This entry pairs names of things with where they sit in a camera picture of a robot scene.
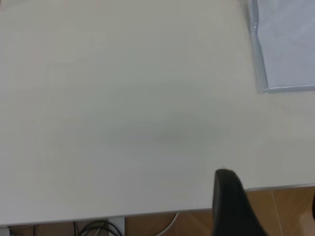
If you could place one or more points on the clear plastic red-zip bag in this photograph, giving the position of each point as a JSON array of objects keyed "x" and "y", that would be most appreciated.
[{"x": 285, "y": 46}]

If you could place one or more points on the white table leg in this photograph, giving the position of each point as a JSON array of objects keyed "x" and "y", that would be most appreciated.
[{"x": 119, "y": 226}]

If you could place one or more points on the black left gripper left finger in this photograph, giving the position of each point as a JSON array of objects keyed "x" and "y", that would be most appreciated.
[{"x": 229, "y": 206}]

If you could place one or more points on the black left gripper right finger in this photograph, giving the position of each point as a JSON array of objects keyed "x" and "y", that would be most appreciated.
[{"x": 313, "y": 204}]

